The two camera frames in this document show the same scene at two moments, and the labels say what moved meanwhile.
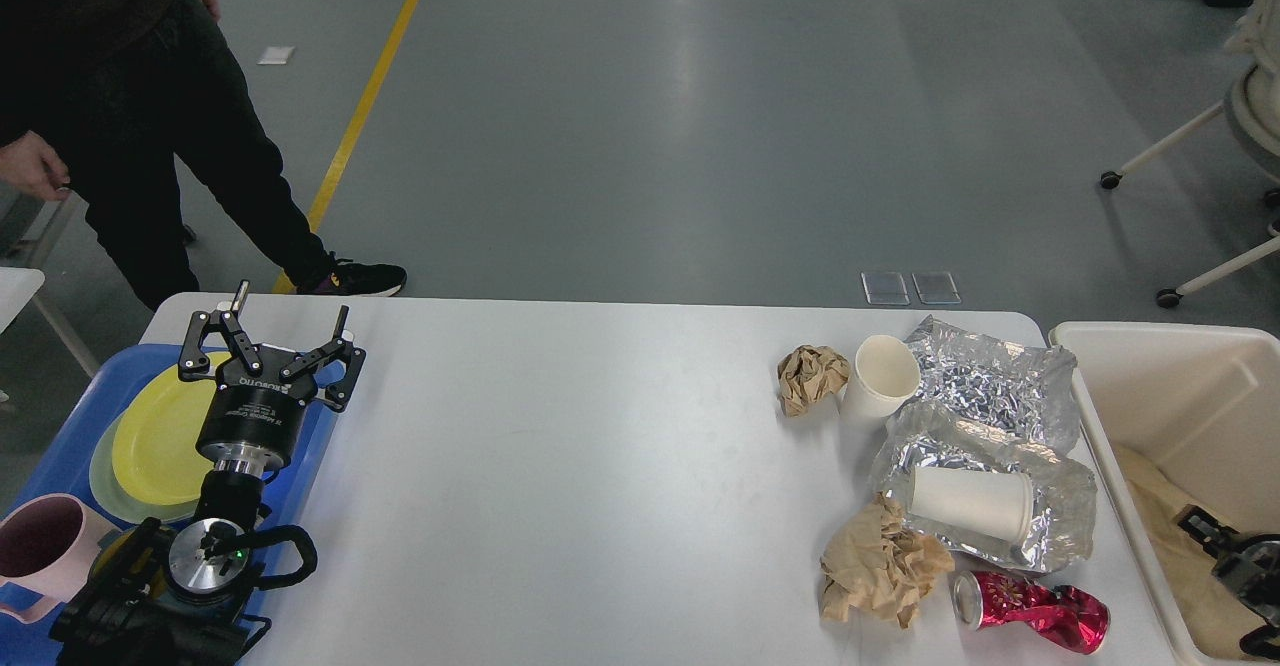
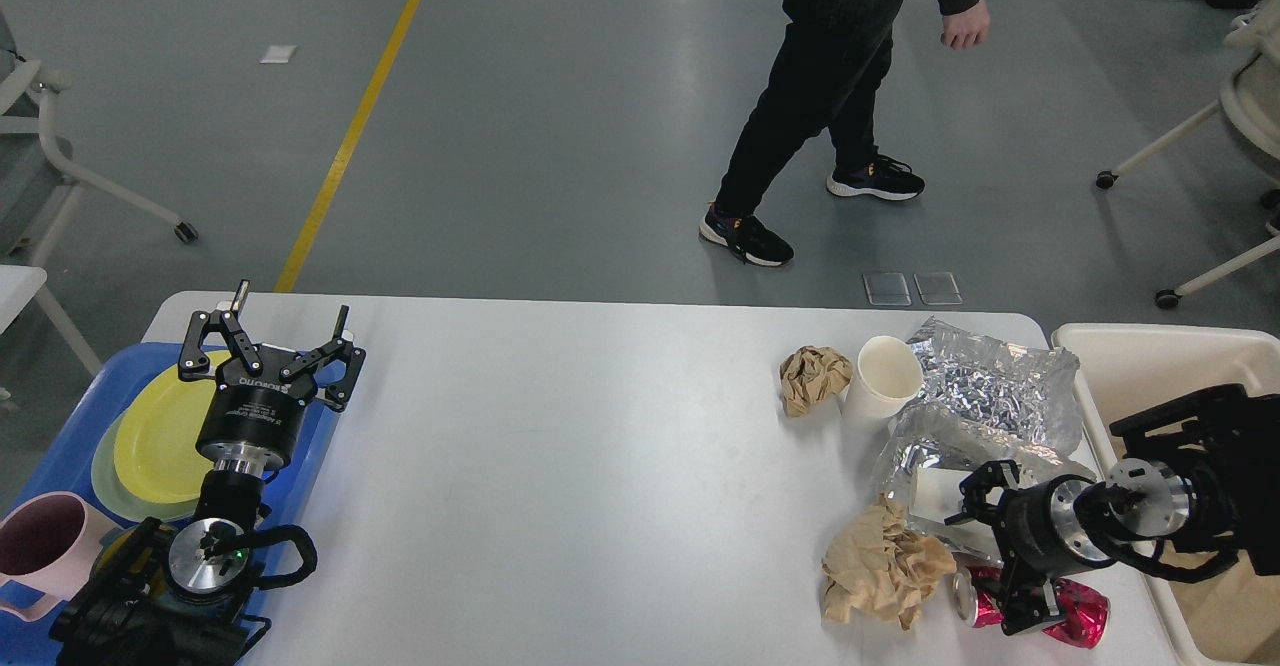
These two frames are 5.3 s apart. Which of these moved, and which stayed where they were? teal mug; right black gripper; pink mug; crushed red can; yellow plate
Moved: right black gripper
Stayed: yellow plate; crushed red can; teal mug; pink mug
